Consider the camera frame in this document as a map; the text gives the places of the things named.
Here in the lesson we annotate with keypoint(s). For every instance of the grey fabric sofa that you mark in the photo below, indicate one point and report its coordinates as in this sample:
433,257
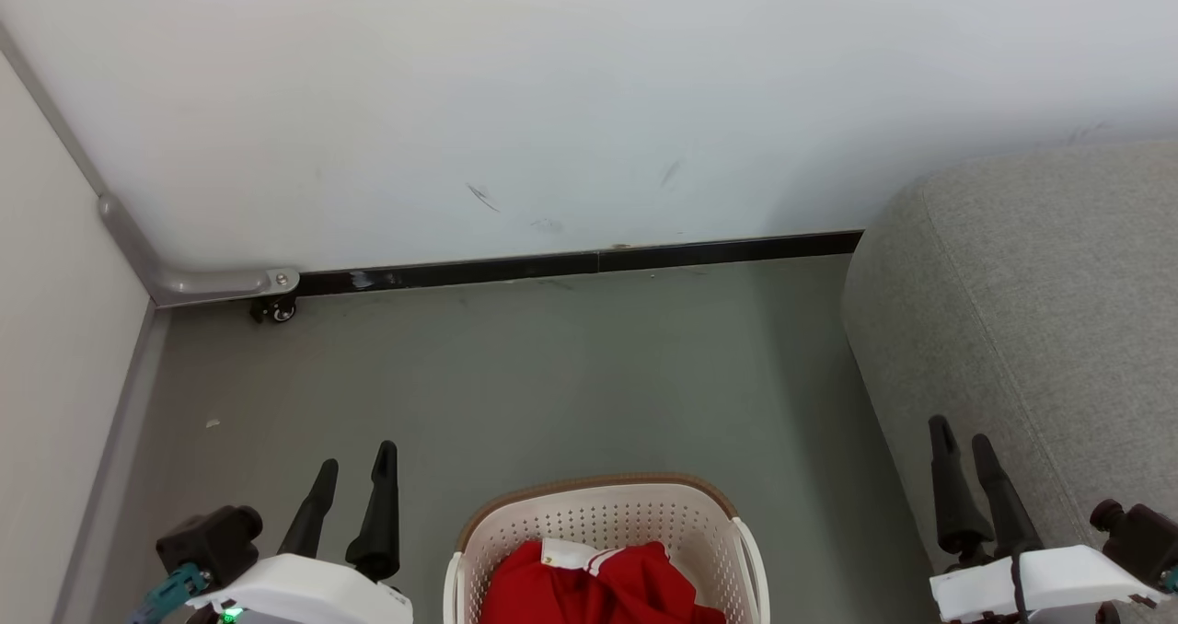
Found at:
1040,311

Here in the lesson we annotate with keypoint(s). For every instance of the teal camera connector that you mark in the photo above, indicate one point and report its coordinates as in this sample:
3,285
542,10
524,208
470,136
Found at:
170,593
1172,580

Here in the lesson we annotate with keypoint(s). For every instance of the teal right camera connector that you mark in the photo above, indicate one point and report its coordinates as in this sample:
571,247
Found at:
1172,580

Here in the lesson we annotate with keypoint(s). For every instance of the grey metal partition frame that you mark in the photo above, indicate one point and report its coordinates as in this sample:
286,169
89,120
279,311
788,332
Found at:
193,283

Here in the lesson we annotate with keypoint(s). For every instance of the black caster wheel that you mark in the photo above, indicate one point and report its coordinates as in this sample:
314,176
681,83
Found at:
274,309

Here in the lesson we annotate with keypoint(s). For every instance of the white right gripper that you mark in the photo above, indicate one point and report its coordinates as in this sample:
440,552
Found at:
1049,583

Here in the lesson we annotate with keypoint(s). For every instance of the black baseboard strip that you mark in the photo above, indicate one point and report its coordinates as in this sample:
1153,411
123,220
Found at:
552,265

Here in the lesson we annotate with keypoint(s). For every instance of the cream perforated laundry basket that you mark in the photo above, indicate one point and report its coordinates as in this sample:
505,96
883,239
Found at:
607,514

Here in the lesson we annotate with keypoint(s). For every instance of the red and white garment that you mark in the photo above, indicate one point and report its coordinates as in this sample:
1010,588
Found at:
589,592

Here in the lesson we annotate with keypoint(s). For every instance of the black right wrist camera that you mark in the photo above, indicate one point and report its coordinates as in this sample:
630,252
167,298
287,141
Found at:
1141,532

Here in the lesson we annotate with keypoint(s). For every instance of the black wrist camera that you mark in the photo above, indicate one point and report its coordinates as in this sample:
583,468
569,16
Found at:
210,541
1141,532

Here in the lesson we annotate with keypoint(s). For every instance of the teal left camera connector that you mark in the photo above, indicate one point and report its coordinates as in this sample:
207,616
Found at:
170,593

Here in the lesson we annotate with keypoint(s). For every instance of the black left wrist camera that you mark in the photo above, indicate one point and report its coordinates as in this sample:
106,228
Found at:
210,541

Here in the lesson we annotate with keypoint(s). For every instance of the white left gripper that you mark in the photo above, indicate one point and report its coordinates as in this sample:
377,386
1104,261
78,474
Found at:
304,592

